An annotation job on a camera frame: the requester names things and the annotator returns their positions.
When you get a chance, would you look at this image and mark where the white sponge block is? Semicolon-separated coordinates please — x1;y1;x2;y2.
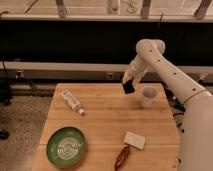
124;131;146;150

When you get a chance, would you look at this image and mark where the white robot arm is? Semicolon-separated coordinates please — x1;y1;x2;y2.
122;39;213;171

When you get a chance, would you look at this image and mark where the red brown looped cord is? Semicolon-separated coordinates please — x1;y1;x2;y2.
114;145;131;171

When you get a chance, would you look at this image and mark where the blue connector plug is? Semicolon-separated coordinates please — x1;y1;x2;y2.
173;100;185;112

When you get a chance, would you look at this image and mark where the black eraser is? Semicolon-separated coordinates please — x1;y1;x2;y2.
123;81;135;94

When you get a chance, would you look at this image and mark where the black equipment at left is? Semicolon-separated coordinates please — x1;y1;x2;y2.
0;79;12;106

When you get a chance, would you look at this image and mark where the green patterned plate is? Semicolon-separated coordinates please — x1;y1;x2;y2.
46;127;86;169

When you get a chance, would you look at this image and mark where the white plastic bottle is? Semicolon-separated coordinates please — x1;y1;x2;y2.
61;90;86;116

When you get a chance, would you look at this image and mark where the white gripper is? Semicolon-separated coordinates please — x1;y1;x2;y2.
122;56;148;89

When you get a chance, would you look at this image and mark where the black hanging cable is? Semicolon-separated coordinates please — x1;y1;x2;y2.
155;13;164;40

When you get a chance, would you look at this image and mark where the white ceramic cup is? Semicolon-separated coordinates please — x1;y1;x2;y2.
141;86;157;108

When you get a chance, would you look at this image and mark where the grey metal rail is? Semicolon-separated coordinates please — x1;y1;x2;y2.
4;61;213;83

